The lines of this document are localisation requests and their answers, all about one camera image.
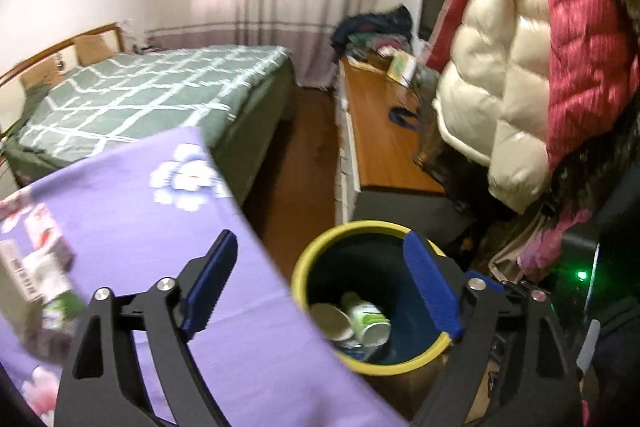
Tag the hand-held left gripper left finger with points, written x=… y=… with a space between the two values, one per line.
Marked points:
x=212 y=282

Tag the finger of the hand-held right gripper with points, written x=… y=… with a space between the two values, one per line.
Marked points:
x=495 y=285

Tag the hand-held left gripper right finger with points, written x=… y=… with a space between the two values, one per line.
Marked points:
x=430 y=287

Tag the green label plastic cup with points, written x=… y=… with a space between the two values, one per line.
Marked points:
x=367 y=317

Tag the yellow rimmed trash bin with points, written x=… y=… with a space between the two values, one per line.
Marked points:
x=360 y=267

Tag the paper cup with pink heart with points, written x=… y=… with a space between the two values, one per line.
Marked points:
x=330 y=319

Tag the white carton with red print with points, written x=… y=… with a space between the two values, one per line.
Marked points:
x=47 y=232

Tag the pale carton with barcode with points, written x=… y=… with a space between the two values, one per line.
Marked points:
x=20 y=267

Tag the pink floral bag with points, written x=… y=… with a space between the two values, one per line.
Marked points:
x=555 y=232

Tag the purple floral tablecloth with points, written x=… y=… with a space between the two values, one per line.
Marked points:
x=150 y=227

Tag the dark brown handbag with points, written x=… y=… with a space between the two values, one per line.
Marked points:
x=440 y=157

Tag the wooden desk cabinet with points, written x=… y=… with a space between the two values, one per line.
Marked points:
x=380 y=132

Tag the wooden bed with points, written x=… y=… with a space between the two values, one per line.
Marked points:
x=272 y=107

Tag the green checked quilt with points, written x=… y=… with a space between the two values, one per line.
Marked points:
x=150 y=92

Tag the cream puffer jacket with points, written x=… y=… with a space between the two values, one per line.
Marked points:
x=505 y=72

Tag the green white box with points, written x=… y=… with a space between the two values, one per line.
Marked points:
x=402 y=67

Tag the red puffer jacket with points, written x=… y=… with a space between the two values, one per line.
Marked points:
x=575 y=32

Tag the brown pillow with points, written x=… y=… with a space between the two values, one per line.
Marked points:
x=37 y=79
x=92 y=49

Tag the clothes pile on desk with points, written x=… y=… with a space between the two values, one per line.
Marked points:
x=375 y=29

